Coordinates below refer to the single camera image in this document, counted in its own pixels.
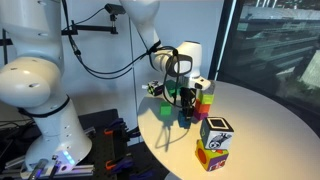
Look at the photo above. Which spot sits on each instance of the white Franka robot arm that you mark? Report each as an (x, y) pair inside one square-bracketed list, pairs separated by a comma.
[(40, 100)]

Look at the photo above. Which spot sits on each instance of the small yellow-green block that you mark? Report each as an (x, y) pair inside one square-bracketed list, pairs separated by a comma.
[(207, 98)]

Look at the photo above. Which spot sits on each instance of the black white patterned cube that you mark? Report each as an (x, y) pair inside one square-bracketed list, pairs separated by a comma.
[(155, 88)]

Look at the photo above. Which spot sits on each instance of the black camera on boom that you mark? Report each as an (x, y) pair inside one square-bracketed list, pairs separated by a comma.
[(115, 9)]

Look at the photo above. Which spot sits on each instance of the small green block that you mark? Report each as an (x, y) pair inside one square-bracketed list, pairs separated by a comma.
[(165, 109)]

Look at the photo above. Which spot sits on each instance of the small grey block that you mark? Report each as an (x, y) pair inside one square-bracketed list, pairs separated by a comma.
[(212, 87)]

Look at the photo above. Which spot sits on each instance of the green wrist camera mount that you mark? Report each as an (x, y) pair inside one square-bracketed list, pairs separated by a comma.
[(171, 88)]

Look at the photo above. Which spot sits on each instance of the small magenta block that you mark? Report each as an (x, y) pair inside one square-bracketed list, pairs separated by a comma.
[(200, 115)]

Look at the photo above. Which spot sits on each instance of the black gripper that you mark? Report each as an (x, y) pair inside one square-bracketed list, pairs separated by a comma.
[(188, 91)]

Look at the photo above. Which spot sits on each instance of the aluminium extrusion rail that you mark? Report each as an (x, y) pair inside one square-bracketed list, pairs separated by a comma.
[(80, 170)]

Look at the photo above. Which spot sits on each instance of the small blue block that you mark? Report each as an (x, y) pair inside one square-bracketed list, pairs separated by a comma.
[(182, 121)]

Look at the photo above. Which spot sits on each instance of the large white picture cube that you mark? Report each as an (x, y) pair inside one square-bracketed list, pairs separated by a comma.
[(216, 135)]

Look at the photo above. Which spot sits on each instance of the large yellow purple cube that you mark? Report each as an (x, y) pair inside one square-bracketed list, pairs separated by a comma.
[(211, 158)]

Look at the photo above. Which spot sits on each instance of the black window frame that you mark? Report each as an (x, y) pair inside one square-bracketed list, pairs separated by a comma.
[(216, 36)]

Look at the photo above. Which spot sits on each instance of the small orange block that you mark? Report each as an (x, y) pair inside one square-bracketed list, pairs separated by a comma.
[(202, 106)]

